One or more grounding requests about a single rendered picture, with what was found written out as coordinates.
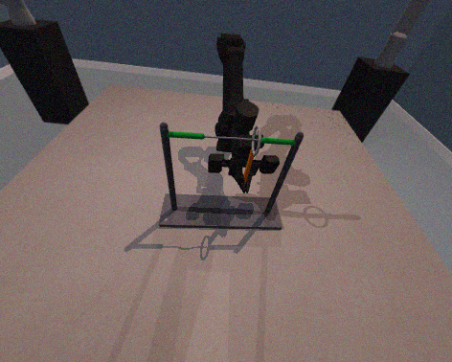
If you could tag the orange handle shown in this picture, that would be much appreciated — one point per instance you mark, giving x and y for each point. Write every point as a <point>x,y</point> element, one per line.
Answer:
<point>252,152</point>

